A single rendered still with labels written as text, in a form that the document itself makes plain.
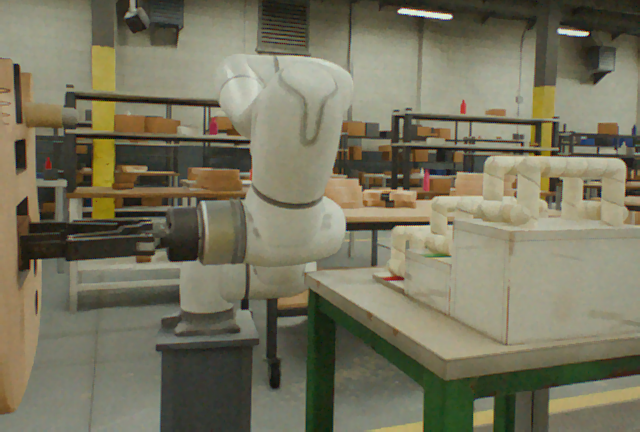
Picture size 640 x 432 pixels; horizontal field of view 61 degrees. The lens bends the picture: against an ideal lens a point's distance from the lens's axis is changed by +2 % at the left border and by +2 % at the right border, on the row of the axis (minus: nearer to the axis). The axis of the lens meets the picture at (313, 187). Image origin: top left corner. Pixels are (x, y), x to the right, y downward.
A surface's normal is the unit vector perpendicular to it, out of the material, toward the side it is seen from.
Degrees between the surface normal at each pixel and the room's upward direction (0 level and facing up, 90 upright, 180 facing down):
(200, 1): 90
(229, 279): 91
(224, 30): 90
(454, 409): 91
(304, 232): 112
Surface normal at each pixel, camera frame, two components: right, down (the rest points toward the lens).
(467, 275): -0.94, 0.00
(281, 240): 0.27, 0.44
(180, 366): 0.22, 0.06
